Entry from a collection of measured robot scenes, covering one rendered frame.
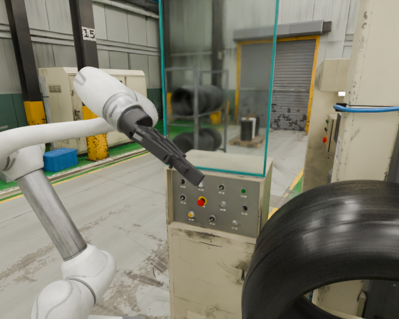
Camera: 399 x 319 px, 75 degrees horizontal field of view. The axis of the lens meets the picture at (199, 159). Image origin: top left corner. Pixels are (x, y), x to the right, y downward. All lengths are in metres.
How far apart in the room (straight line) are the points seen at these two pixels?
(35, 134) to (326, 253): 0.83
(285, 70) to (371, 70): 9.18
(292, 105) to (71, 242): 9.29
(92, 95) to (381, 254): 0.69
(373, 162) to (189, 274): 1.22
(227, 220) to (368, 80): 0.97
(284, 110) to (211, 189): 8.73
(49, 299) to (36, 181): 0.42
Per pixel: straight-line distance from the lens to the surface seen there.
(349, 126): 0.86
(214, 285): 1.70
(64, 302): 1.09
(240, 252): 1.51
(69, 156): 6.01
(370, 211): 0.60
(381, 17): 0.87
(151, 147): 0.58
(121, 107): 0.65
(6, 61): 8.55
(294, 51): 9.99
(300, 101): 9.89
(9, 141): 0.95
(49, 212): 1.18
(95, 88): 0.70
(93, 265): 1.21
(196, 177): 0.56
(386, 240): 0.57
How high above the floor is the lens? 1.72
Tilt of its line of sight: 17 degrees down
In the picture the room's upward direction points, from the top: straight up
